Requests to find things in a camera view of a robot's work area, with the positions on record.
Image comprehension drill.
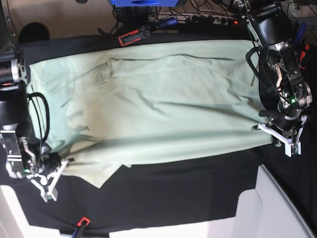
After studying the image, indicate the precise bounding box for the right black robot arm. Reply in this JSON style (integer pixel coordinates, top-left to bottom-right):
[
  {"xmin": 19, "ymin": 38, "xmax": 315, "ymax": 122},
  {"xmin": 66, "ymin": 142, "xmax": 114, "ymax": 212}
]
[{"xmin": 0, "ymin": 0, "xmax": 70, "ymax": 202}]

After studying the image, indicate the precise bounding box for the white power strip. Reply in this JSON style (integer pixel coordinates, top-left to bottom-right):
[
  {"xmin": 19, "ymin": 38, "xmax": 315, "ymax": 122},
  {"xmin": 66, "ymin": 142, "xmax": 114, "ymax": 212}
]
[{"xmin": 154, "ymin": 12, "xmax": 239, "ymax": 26}]

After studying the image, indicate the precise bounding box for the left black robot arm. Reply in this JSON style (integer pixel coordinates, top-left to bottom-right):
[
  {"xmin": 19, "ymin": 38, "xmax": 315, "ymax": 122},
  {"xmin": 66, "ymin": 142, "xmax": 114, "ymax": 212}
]
[{"xmin": 235, "ymin": 0, "xmax": 313, "ymax": 157}]

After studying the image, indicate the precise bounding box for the light green T-shirt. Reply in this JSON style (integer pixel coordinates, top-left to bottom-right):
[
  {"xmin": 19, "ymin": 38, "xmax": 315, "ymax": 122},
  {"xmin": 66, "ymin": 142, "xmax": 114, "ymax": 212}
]
[{"xmin": 27, "ymin": 40, "xmax": 271, "ymax": 188}]

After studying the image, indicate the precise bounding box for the blue plastic box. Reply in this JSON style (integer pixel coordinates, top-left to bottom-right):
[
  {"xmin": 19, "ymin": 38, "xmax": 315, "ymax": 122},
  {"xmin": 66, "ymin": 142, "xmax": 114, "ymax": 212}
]
[{"xmin": 110, "ymin": 0, "xmax": 178, "ymax": 7}]

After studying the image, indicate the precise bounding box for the orange black clamp top centre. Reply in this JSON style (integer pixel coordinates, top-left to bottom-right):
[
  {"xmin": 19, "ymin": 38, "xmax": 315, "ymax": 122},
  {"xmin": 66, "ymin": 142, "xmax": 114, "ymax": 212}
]
[{"xmin": 118, "ymin": 17, "xmax": 178, "ymax": 47}]

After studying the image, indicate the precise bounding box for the white foam board left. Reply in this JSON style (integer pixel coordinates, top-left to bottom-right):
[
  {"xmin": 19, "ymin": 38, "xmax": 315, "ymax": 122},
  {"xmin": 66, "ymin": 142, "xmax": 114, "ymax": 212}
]
[{"xmin": 0, "ymin": 185, "xmax": 61, "ymax": 238}]

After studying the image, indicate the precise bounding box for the orange blue clamp bottom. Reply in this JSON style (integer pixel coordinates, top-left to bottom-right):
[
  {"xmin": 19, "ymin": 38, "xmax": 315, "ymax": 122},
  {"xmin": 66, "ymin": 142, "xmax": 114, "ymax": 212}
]
[{"xmin": 72, "ymin": 217, "xmax": 91, "ymax": 238}]

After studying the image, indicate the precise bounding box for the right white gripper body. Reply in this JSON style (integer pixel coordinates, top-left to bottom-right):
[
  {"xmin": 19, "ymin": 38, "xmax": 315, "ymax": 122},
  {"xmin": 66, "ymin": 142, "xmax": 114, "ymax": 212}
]
[{"xmin": 29, "ymin": 158, "xmax": 74, "ymax": 202}]

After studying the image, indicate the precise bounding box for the orange black clamp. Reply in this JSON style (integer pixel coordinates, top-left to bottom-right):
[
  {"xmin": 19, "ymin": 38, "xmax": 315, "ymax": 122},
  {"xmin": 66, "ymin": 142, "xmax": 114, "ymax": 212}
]
[
  {"xmin": 294, "ymin": 22, "xmax": 310, "ymax": 70},
  {"xmin": 118, "ymin": 17, "xmax": 178, "ymax": 47}
]

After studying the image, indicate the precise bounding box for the orange black clamp top right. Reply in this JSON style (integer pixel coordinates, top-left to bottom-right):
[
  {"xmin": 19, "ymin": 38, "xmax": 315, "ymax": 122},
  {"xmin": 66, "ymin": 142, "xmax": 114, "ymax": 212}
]
[{"xmin": 294, "ymin": 22, "xmax": 310, "ymax": 70}]

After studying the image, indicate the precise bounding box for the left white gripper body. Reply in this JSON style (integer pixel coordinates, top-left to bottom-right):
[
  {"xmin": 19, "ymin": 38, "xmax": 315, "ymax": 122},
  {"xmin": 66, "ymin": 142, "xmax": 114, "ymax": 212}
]
[{"xmin": 252, "ymin": 115, "xmax": 308, "ymax": 157}]

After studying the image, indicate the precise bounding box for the round black object on floor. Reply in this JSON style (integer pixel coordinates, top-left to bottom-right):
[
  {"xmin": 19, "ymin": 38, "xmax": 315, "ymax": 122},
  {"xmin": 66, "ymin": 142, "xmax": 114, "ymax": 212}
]
[{"xmin": 18, "ymin": 22, "xmax": 50, "ymax": 43}]

